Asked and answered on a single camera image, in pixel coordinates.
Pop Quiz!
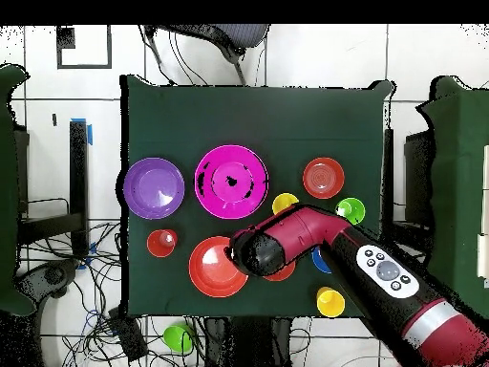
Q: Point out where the blue plastic bowl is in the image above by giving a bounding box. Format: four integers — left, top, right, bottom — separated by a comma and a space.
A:
310, 246, 332, 275

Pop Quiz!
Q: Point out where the dark green side cloth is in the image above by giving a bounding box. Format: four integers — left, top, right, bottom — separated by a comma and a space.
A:
0, 63, 36, 317
415, 75, 489, 320

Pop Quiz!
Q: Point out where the black floor box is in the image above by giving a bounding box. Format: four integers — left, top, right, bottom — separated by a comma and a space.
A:
107, 307, 149, 362

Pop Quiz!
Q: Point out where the dark green table cloth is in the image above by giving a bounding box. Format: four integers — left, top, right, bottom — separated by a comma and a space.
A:
118, 74, 395, 320

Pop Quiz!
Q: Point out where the black metal post frame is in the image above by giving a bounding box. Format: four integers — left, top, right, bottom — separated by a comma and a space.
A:
14, 120, 91, 259

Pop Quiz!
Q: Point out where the grey office chair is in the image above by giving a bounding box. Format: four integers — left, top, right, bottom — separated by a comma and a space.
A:
143, 24, 271, 86

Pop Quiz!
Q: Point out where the large pink plastic bowl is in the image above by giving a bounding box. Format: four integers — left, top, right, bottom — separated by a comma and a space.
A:
193, 143, 269, 221

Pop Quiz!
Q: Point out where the orange plastic cup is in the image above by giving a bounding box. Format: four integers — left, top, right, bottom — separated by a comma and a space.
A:
146, 227, 180, 259

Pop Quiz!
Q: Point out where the small orange plastic bowl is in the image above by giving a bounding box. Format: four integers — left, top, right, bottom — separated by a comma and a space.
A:
263, 261, 297, 283
302, 157, 346, 201

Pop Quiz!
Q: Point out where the purple plastic bowl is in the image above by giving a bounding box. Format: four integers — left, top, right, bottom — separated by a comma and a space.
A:
122, 157, 186, 221

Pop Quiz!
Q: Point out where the black chair base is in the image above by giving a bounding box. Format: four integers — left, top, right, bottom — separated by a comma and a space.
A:
16, 258, 80, 307

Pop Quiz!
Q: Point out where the tangle of floor cables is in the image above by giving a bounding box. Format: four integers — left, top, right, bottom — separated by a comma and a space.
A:
18, 221, 203, 367

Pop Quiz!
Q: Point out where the green plastic cup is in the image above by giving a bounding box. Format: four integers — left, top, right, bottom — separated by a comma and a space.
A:
334, 197, 367, 226
162, 323, 195, 354

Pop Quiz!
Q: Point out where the large orange plastic bowl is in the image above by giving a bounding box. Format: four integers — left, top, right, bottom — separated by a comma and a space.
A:
188, 235, 249, 299

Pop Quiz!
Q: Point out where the yellow plastic cup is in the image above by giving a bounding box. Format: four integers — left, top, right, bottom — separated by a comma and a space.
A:
271, 192, 300, 216
315, 286, 347, 319

